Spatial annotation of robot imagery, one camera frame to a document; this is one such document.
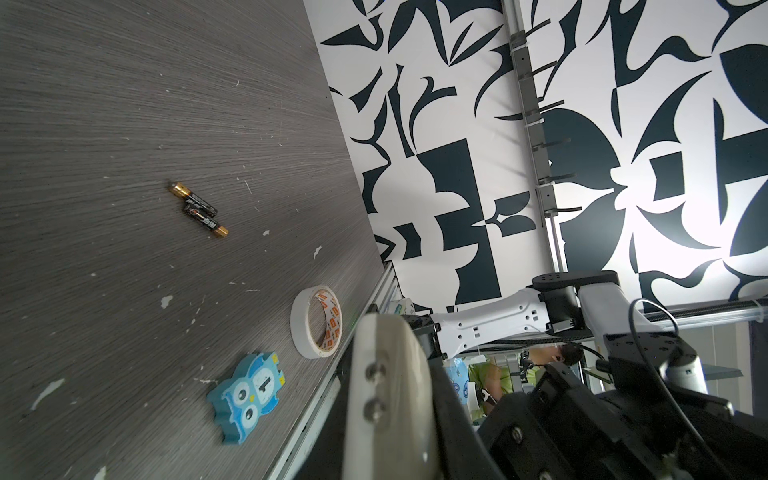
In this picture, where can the blue owl figure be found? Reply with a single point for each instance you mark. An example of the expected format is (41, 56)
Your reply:
(252, 392)

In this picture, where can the black gold battery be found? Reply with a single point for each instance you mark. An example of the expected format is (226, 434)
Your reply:
(203, 218)
(184, 193)

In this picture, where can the white remote control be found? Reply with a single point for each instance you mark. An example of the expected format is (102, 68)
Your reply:
(390, 422)

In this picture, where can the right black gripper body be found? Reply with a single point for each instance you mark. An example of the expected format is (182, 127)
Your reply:
(647, 427)

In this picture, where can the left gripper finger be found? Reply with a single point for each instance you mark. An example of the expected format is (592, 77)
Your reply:
(462, 454)

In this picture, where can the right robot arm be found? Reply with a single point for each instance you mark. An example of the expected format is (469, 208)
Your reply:
(555, 304)

